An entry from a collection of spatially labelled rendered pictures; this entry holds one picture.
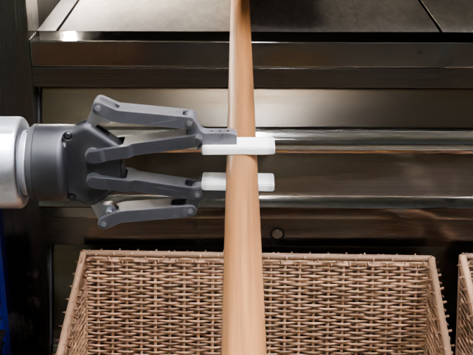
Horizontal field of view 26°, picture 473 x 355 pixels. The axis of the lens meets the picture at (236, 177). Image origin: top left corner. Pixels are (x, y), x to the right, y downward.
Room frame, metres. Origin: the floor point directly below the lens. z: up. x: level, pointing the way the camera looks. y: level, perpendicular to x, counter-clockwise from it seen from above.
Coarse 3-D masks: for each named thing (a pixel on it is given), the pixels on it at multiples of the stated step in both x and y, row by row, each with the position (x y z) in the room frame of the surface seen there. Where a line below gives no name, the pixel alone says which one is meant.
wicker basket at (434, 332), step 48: (96, 288) 1.41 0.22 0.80; (144, 288) 1.41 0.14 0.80; (192, 288) 1.41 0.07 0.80; (288, 288) 1.40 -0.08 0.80; (336, 288) 1.40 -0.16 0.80; (384, 288) 1.40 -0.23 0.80; (432, 288) 1.36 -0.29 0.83; (96, 336) 1.40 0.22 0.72; (288, 336) 1.39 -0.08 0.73; (336, 336) 1.38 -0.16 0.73; (384, 336) 1.38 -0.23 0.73; (432, 336) 1.33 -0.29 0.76
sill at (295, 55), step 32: (64, 32) 1.50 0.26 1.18; (96, 32) 1.50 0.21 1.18; (128, 32) 1.50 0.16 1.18; (160, 32) 1.50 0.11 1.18; (192, 32) 1.50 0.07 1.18; (224, 32) 1.50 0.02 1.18; (256, 32) 1.50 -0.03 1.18; (288, 32) 1.50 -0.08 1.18; (320, 32) 1.50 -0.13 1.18; (352, 32) 1.50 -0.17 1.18; (384, 32) 1.50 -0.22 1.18; (416, 32) 1.50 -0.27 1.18; (448, 32) 1.50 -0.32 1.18; (32, 64) 1.46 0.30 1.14; (64, 64) 1.46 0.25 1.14; (96, 64) 1.45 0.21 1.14; (128, 64) 1.45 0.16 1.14; (160, 64) 1.45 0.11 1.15; (192, 64) 1.45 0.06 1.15; (224, 64) 1.45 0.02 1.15; (256, 64) 1.45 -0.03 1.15; (288, 64) 1.45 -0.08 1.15; (320, 64) 1.45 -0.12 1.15; (352, 64) 1.45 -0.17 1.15; (384, 64) 1.45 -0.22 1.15; (416, 64) 1.45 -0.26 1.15; (448, 64) 1.45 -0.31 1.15
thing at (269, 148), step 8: (232, 144) 0.92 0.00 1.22; (240, 144) 0.91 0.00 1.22; (248, 144) 0.91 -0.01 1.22; (256, 144) 0.91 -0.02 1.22; (264, 144) 0.91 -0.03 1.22; (272, 144) 0.91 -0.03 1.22; (208, 152) 0.91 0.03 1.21; (216, 152) 0.91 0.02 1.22; (224, 152) 0.91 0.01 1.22; (232, 152) 0.91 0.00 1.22; (240, 152) 0.91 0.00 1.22; (248, 152) 0.91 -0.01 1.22; (256, 152) 0.91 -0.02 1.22; (264, 152) 0.91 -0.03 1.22; (272, 152) 0.91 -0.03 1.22
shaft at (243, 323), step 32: (256, 160) 0.92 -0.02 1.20; (256, 192) 0.83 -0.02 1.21; (256, 224) 0.76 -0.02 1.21; (224, 256) 0.72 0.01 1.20; (256, 256) 0.70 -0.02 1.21; (224, 288) 0.66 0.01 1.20; (256, 288) 0.65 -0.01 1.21; (224, 320) 0.61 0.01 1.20; (256, 320) 0.60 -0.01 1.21; (224, 352) 0.57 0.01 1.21; (256, 352) 0.56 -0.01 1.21
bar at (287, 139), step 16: (112, 128) 1.09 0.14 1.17; (128, 128) 1.09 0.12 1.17; (144, 128) 1.09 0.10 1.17; (160, 128) 1.09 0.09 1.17; (176, 128) 1.09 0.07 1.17; (256, 128) 1.09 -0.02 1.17; (272, 128) 1.09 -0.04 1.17; (288, 128) 1.09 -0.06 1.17; (304, 128) 1.09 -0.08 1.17; (320, 128) 1.09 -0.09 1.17; (336, 128) 1.09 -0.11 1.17; (352, 128) 1.09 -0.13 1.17; (368, 128) 1.09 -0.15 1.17; (384, 128) 1.09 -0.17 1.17; (400, 128) 1.09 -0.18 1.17; (416, 128) 1.09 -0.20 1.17; (432, 128) 1.09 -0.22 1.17; (448, 128) 1.09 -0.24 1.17; (464, 128) 1.09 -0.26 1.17; (288, 144) 1.08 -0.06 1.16; (304, 144) 1.08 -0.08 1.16; (320, 144) 1.08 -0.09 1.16; (336, 144) 1.08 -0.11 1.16; (352, 144) 1.08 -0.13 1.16; (368, 144) 1.08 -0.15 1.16; (384, 144) 1.08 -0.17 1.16; (400, 144) 1.08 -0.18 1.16; (416, 144) 1.07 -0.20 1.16; (432, 144) 1.07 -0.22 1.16; (448, 144) 1.07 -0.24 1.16; (464, 144) 1.07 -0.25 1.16
